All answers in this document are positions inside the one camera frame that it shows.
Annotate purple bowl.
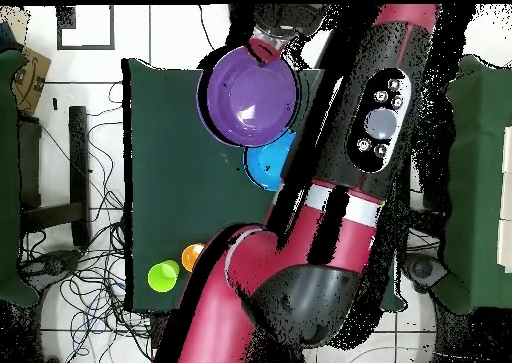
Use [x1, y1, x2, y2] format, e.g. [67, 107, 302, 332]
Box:
[195, 44, 301, 148]

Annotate blue bowl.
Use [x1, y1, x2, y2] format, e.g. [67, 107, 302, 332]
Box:
[243, 130, 297, 192]

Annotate dark green table cloth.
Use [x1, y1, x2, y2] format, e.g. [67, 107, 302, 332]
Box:
[121, 57, 411, 313]

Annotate orange cup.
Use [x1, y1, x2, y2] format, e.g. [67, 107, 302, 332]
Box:
[180, 242, 207, 273]

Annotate cardboard box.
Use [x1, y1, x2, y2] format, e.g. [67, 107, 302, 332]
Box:
[10, 45, 52, 116]

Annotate green cloth side table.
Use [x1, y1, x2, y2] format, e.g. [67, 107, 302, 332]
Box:
[443, 54, 512, 315]
[0, 48, 40, 308]

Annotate lime yellow cup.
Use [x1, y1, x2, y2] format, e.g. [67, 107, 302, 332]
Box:
[146, 259, 181, 294]

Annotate grey caster base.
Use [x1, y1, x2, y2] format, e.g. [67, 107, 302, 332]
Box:
[401, 250, 450, 296]

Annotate white box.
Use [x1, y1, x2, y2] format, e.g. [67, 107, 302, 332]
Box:
[496, 125, 512, 275]

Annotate black caster base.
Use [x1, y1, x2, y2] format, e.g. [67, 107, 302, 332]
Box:
[19, 248, 83, 294]

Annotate black floor cable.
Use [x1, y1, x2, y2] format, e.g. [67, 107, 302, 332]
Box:
[198, 4, 215, 52]

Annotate black square frame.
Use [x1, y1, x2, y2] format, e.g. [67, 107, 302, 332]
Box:
[56, 4, 116, 51]

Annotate black stand frame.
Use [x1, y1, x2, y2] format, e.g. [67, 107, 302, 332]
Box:
[17, 105, 92, 248]

